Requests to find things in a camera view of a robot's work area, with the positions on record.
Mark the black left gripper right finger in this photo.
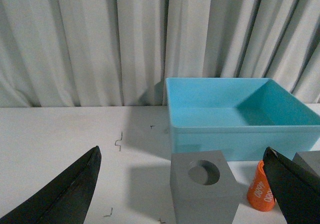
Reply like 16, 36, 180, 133
262, 147, 320, 224

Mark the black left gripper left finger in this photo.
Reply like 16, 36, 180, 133
0, 146, 102, 224

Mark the gray block with rectangular hole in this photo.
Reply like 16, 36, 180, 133
293, 151, 320, 177

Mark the gray block with round hole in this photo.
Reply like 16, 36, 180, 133
170, 151, 242, 224

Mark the light blue plastic box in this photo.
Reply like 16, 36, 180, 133
166, 77, 320, 161

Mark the orange cylinder with white text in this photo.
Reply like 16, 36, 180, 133
246, 160, 276, 212

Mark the white pleated curtain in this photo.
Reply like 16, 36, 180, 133
0, 0, 320, 108

